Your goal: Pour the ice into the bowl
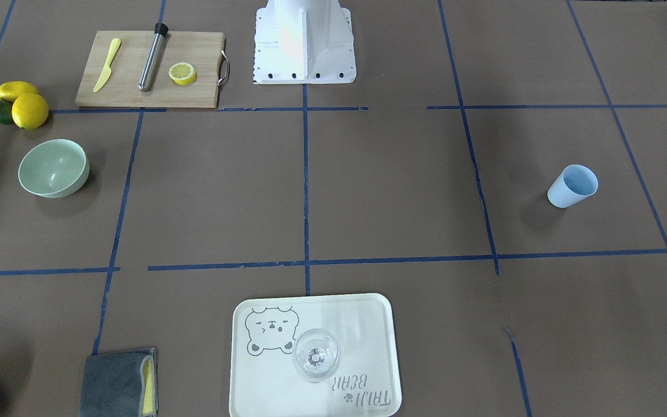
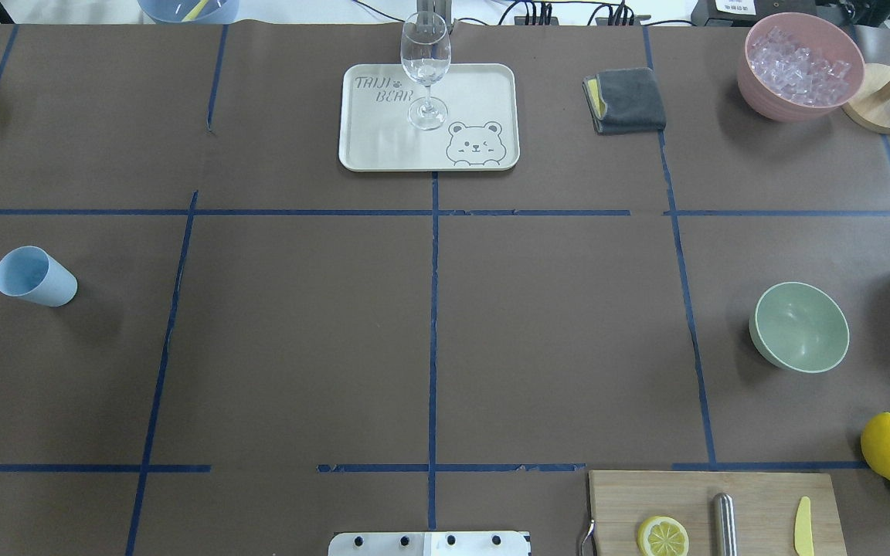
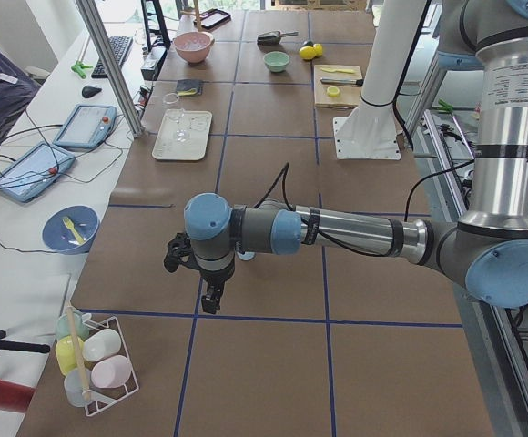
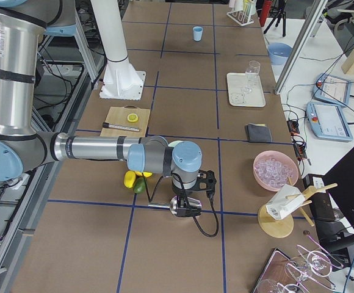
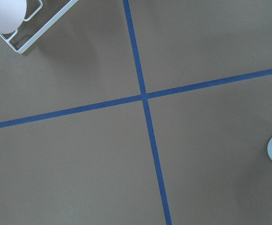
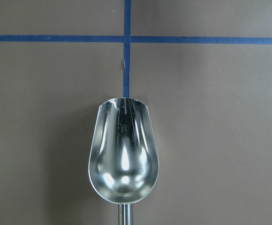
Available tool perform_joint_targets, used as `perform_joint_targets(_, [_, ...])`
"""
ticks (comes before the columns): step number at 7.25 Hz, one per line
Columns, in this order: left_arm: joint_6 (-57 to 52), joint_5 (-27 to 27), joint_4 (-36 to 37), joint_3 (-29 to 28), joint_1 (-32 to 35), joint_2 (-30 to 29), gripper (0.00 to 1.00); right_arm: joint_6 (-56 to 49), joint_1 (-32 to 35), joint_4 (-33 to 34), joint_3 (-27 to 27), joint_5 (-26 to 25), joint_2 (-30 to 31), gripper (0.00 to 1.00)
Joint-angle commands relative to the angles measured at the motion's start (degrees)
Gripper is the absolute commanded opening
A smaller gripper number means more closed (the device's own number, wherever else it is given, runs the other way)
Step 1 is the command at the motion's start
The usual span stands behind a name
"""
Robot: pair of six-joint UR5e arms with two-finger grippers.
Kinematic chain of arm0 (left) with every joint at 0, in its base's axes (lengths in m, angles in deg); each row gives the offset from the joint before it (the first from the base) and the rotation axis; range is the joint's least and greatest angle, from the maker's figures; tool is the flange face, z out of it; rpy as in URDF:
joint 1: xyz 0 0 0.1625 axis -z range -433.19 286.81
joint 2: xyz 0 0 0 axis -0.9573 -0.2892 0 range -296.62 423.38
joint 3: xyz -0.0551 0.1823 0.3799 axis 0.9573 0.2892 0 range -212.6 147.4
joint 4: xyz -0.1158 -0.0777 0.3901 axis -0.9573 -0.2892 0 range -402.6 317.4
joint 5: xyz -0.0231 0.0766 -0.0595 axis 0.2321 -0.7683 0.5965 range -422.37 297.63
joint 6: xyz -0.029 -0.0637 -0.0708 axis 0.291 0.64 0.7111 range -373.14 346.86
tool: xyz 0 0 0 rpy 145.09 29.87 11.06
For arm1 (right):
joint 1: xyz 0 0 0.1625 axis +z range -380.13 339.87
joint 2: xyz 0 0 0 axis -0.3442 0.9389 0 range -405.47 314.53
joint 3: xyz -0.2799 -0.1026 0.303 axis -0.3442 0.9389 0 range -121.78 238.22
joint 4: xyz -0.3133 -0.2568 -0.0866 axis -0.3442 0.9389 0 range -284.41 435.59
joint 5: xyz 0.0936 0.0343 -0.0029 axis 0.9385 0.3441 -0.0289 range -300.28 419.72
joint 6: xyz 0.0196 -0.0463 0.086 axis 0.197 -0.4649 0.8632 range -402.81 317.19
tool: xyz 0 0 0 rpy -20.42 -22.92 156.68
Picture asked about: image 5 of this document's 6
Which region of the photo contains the pink cup in rack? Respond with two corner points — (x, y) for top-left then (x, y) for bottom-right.
(0, 0), (27, 34)

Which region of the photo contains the white wire cup rack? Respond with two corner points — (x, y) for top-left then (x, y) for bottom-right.
(0, 0), (78, 54)

